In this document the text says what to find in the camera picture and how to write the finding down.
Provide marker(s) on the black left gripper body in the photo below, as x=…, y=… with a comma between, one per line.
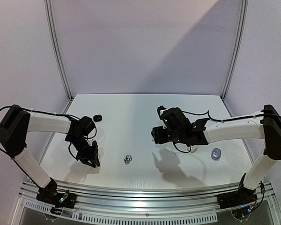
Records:
x=85, y=153

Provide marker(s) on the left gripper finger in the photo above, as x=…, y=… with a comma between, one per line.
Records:
x=85, y=161
x=95, y=157

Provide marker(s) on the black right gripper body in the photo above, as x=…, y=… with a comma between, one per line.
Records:
x=156, y=135

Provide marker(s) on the black charging case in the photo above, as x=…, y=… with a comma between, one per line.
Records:
x=97, y=118

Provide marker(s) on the white charging case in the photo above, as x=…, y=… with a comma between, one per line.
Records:
x=192, y=149

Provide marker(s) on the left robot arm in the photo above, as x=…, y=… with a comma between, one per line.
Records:
x=18, y=122

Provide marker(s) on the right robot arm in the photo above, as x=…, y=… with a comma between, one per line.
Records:
x=264, y=124

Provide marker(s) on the translucent blue charging case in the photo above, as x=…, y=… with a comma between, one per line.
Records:
x=216, y=154

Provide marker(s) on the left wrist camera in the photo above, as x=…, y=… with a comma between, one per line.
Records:
x=91, y=142

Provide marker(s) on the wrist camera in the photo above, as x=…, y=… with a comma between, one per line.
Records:
x=161, y=111
x=91, y=142

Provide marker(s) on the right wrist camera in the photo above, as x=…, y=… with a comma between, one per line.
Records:
x=161, y=111

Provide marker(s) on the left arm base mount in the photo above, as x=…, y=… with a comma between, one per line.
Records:
x=58, y=199

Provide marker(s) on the perforated white cable tray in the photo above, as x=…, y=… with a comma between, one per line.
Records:
x=34, y=213

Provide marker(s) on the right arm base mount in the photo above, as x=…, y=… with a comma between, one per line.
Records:
x=241, y=196

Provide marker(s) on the aluminium front rail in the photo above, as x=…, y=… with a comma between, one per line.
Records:
x=99, y=200

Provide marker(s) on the left aluminium corner post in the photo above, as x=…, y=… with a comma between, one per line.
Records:
x=56, y=49

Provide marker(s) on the aluminium corner post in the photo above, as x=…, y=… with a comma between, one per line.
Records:
x=236, y=48
x=56, y=49

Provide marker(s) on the right aluminium corner post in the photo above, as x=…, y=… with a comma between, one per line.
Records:
x=236, y=48

